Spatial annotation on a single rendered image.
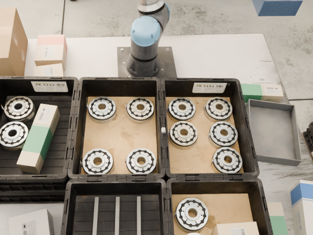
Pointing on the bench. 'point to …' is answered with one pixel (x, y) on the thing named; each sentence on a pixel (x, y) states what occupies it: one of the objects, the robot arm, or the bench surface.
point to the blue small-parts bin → (276, 7)
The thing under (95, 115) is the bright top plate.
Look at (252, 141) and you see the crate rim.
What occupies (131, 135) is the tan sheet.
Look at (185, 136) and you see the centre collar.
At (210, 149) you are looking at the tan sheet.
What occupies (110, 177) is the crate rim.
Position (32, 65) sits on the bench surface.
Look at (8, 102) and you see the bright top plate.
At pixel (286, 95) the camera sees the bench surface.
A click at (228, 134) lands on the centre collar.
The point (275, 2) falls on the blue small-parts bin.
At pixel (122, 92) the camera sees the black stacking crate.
